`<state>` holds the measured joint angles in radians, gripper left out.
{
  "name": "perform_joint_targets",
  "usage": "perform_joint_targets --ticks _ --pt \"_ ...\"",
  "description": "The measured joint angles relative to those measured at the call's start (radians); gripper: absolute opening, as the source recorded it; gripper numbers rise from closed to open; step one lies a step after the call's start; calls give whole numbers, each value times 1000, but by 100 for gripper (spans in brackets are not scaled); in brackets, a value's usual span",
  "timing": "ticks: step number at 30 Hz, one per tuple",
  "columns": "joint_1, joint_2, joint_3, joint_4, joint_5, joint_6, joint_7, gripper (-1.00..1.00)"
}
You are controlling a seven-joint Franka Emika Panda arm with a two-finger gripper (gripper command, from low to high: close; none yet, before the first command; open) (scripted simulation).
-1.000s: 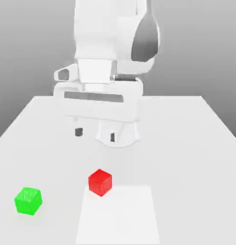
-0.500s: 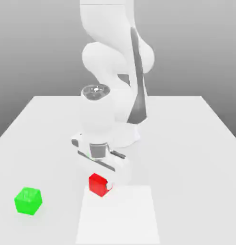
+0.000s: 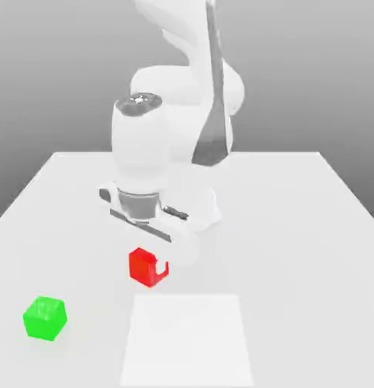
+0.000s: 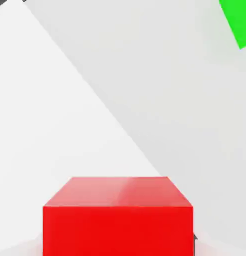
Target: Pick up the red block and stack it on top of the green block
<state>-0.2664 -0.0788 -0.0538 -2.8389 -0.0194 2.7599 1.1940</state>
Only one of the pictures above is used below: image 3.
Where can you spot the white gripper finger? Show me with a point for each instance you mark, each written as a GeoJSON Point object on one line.
{"type": "Point", "coordinates": [161, 267]}

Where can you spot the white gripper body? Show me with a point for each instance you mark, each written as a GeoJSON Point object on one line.
{"type": "Point", "coordinates": [182, 239]}

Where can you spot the small red cube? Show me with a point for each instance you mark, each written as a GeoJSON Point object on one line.
{"type": "Point", "coordinates": [141, 266]}

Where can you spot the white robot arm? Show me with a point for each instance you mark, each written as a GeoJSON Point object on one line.
{"type": "Point", "coordinates": [162, 127]}

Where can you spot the small green cube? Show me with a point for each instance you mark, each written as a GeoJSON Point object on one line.
{"type": "Point", "coordinates": [44, 318]}

